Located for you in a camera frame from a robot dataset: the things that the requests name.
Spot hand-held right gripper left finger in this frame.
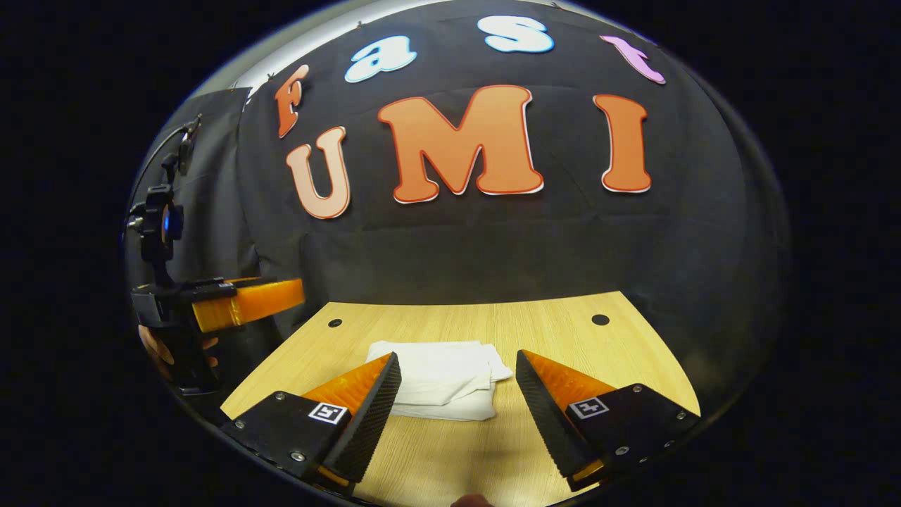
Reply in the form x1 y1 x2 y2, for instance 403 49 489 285
220 352 402 494

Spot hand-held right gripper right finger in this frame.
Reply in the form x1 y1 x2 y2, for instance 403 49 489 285
516 350 701 492

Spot white jeans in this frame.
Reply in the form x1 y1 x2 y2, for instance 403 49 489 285
366 340 515 422

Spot black backdrop cloth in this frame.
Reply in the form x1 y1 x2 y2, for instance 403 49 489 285
125 0 790 418

